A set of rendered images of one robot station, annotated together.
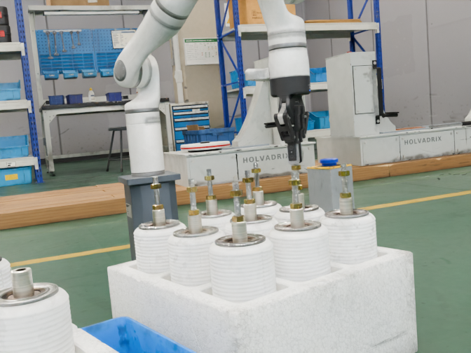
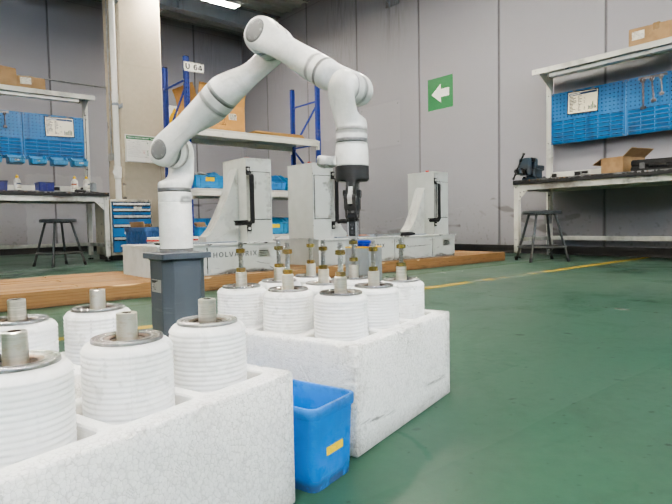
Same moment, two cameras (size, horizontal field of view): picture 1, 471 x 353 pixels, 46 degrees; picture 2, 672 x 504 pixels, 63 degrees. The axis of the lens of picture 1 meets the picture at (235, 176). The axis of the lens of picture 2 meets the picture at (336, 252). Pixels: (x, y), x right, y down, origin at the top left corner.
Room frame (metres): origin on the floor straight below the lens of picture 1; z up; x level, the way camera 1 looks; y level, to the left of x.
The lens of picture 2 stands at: (-0.09, 0.32, 0.37)
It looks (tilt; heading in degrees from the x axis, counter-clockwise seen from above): 3 degrees down; 341
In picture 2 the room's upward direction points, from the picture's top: 1 degrees counter-clockwise
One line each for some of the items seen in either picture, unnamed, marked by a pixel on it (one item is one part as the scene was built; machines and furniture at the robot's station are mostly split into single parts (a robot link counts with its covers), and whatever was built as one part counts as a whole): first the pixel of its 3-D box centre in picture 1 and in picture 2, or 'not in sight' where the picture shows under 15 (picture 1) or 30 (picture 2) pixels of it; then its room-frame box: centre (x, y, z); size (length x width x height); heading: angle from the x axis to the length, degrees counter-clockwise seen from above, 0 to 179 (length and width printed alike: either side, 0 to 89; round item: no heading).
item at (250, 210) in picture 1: (250, 212); (323, 276); (0.97, -0.02, 0.26); 0.02 x 0.02 x 0.03
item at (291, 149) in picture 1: (290, 147); (351, 224); (1.03, -0.11, 0.37); 0.03 x 0.01 x 0.05; 153
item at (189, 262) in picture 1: (200, 286); (289, 337); (0.90, 0.07, 0.16); 0.10 x 0.10 x 0.18
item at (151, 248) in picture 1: (164, 274); (242, 331); (0.99, 0.14, 0.16); 0.10 x 0.10 x 0.18
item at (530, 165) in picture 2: not in sight; (529, 167); (4.27, -3.17, 0.87); 0.41 x 0.17 x 0.25; 111
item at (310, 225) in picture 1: (297, 226); (373, 285); (0.88, -0.09, 0.25); 0.08 x 0.08 x 0.01
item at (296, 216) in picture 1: (296, 218); (373, 279); (0.88, -0.09, 0.26); 0.02 x 0.02 x 0.03
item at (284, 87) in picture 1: (291, 99); (352, 184); (1.04, -0.12, 0.46); 0.08 x 0.08 x 0.09
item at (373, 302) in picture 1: (258, 307); (325, 360); (0.97, -0.02, 0.09); 0.39 x 0.39 x 0.18; 37
